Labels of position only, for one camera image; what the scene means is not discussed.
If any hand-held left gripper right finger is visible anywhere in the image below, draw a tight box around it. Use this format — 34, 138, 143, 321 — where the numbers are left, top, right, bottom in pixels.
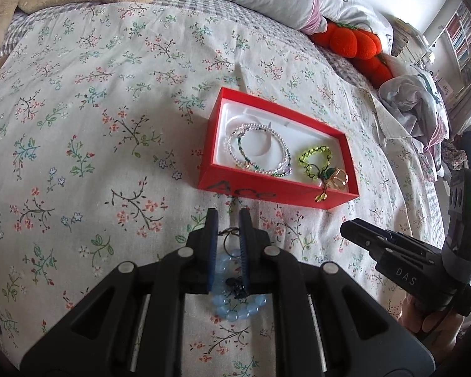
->
239, 207, 437, 377

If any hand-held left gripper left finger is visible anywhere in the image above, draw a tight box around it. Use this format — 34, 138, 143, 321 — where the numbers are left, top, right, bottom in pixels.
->
21, 208, 220, 377

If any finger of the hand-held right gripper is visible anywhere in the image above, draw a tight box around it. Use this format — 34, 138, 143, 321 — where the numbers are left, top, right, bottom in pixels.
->
340, 219, 441, 263

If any blue bead bracelet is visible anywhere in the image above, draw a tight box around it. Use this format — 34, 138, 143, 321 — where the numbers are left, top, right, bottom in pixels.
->
214, 228, 268, 323

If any red cardboard box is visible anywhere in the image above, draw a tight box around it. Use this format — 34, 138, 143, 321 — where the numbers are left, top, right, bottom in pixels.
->
198, 87, 360, 209

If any gold flower ring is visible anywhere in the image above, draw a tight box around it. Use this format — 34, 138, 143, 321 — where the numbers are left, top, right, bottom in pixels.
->
322, 168, 350, 190

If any green bead bracelet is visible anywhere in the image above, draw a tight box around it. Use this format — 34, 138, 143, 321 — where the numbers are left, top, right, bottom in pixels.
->
298, 146, 335, 204

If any clear seed bead bracelet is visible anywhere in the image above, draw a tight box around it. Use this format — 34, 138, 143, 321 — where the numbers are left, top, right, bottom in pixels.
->
224, 123, 293, 177

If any person's right hand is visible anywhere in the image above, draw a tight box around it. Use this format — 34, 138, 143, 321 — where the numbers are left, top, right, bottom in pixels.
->
399, 295, 464, 363

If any crumpled grey clothing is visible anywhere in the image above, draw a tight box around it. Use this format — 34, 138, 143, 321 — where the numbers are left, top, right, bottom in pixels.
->
378, 63, 468, 182

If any floral bed sheet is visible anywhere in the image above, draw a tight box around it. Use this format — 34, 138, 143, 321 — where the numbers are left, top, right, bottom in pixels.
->
0, 0, 448, 377

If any orange plush pumpkin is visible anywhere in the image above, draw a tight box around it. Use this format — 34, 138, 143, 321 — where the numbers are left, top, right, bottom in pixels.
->
310, 21, 395, 88

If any white bookshelf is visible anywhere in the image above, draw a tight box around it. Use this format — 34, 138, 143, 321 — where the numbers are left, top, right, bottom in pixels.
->
428, 0, 471, 100

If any stack of books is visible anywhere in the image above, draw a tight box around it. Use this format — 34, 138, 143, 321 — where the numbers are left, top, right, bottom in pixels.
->
390, 16, 433, 58

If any white printed pillow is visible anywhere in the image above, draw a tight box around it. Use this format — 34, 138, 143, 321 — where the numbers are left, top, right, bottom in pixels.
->
317, 0, 394, 50

